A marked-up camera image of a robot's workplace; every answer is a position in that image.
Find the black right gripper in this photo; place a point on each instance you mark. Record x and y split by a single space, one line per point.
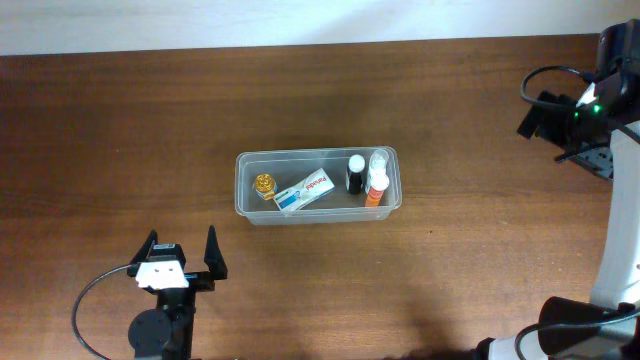
545 125

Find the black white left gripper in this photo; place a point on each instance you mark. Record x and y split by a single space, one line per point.
198 278

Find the small gold lid jar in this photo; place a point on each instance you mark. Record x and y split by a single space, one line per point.
265 186

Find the white Panadol box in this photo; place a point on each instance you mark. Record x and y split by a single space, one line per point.
313 187

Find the dark syrup bottle white cap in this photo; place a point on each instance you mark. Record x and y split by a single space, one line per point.
355 167

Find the white spray bottle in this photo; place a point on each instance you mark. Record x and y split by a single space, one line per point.
377 165

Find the orange tube white cap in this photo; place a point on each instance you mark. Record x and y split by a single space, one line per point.
376 186

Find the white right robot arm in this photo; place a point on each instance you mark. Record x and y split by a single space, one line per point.
607 325

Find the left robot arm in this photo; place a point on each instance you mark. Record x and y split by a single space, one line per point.
166 330

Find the clear plastic container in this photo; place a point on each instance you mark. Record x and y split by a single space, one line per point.
289 167

